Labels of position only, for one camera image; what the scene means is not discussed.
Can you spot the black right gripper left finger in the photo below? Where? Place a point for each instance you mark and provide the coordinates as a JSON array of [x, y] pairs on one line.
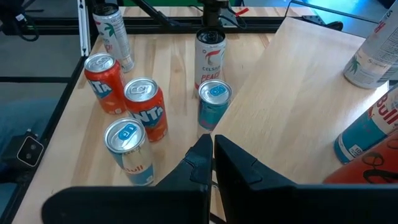
[[140, 205]]

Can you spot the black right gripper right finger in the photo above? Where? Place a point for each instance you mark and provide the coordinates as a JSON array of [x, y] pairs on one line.
[[280, 205]]

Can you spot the red strawberry Fanta can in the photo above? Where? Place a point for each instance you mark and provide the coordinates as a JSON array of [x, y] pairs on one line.
[[104, 85], [146, 109]]

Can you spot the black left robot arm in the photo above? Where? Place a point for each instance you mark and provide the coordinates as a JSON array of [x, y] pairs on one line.
[[214, 12]]

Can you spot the green floor mat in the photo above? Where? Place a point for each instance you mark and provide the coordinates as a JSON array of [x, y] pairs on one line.
[[161, 2]]

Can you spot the wooden shelf black metal frame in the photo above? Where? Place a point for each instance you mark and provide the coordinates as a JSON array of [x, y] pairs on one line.
[[295, 93]]

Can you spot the black table-level camera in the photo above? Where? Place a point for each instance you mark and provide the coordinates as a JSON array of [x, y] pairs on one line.
[[29, 151]]

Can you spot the white metal post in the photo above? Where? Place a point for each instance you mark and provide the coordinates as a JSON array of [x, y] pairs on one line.
[[83, 31]]

